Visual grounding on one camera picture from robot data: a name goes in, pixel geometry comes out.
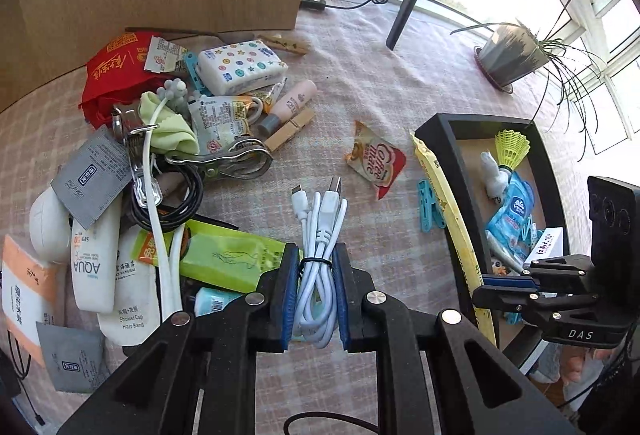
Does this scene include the grey rubber flower piece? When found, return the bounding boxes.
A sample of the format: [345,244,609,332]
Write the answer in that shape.
[154,77,190,110]

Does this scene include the person's patterned clothing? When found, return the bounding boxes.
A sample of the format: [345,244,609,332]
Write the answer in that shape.
[529,344,567,384]

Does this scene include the cream coffee creamer packet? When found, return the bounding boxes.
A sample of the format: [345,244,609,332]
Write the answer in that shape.
[344,120,409,202]

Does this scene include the black hair ties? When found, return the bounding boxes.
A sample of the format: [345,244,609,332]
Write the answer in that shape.
[131,162,204,229]

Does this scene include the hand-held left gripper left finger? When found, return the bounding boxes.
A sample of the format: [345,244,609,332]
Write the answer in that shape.
[57,242,302,435]

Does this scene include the grey striped sachet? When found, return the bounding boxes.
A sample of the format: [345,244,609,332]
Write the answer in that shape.
[35,322,109,394]

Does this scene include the white creamer sachet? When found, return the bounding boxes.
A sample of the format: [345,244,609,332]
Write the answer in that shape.
[190,95,252,156]
[137,36,189,74]

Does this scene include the white plastic loop strap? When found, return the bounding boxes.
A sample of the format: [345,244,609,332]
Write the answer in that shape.
[142,95,184,324]

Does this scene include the blue clothespin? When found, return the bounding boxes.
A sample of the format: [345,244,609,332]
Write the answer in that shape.
[417,177,447,232]
[182,52,214,98]
[517,221,545,248]

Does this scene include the person's right hand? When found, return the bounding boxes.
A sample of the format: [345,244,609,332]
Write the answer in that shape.
[565,347,608,384]

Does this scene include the black tray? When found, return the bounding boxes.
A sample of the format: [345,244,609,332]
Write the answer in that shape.
[414,113,575,378]

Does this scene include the light green cloth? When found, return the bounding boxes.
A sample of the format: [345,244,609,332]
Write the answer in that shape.
[139,92,200,156]

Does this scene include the white round case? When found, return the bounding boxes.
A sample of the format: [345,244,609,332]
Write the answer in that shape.
[29,187,74,264]

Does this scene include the white lotion tube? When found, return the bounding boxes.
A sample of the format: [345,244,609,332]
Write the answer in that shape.
[70,202,124,314]

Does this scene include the large metal clip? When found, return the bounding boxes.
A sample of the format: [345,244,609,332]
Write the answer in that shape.
[165,139,275,184]
[112,102,164,212]

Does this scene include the pink cosmetic tube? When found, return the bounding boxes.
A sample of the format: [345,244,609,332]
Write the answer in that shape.
[257,80,318,136]

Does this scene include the blue wet wipes packet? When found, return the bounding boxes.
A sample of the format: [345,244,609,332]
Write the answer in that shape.
[486,172,536,249]

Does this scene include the black looped cable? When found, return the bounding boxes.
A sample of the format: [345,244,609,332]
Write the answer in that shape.
[0,332,47,427]

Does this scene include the dotted pocket tissue pack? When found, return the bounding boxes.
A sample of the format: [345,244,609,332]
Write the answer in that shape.
[197,40,290,96]

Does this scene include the orange and white tissue pack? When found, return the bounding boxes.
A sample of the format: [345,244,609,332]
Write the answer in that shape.
[0,235,62,366]

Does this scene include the small white printed box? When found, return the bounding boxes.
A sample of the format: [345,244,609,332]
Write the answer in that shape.
[522,226,565,266]

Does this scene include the potted spider plant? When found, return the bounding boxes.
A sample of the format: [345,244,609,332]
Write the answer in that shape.
[450,0,608,160]

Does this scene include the green packet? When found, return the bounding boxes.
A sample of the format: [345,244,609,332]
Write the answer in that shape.
[135,220,287,294]

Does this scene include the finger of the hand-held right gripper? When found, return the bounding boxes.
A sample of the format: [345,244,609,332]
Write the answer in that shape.
[482,255,596,289]
[472,285,596,315]

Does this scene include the pink plant saucer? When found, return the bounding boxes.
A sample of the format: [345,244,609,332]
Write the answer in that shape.
[472,46,516,93]

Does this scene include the wooden clothespin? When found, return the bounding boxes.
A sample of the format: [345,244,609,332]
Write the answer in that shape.
[263,107,317,152]
[255,34,310,58]

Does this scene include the yellow shuttlecock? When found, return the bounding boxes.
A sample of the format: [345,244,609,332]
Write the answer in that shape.
[495,130,531,176]

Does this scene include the long yellow packet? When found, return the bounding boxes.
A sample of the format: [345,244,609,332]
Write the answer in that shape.
[410,130,499,349]

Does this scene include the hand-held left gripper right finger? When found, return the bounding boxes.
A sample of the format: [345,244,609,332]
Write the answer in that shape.
[332,242,581,435]

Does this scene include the red packet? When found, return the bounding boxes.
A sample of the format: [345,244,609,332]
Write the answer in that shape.
[80,30,192,132]

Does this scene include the white usb cable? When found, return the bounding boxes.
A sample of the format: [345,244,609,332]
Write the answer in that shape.
[290,176,349,350]

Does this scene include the white shower cap packet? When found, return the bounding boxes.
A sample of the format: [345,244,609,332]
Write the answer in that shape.
[97,227,177,349]

